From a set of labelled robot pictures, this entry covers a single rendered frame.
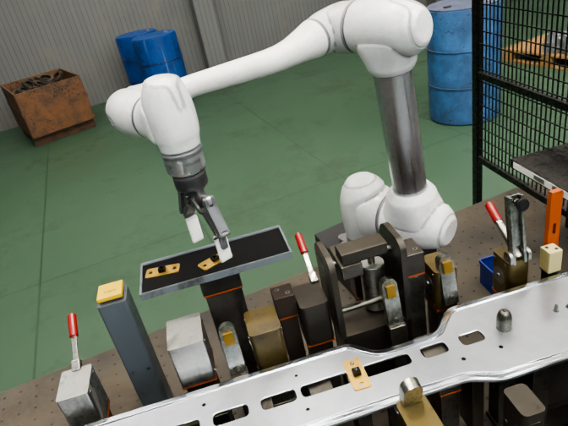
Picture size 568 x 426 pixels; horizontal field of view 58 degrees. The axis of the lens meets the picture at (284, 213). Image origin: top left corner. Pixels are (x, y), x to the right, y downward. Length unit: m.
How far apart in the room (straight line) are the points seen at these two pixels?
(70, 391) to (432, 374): 0.76
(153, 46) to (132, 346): 5.87
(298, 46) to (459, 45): 3.48
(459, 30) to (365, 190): 3.18
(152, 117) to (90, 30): 7.38
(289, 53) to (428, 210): 0.61
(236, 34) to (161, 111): 7.78
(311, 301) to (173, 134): 0.48
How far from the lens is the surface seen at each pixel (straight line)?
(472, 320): 1.24
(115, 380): 1.78
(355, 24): 1.33
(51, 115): 7.13
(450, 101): 4.88
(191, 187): 1.14
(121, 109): 1.20
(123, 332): 1.35
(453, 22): 4.69
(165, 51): 7.02
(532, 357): 1.18
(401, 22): 1.28
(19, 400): 1.92
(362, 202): 1.65
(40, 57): 8.49
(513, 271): 1.35
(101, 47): 8.47
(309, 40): 1.33
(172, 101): 1.06
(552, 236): 1.39
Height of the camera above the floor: 1.83
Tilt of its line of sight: 29 degrees down
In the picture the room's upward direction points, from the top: 12 degrees counter-clockwise
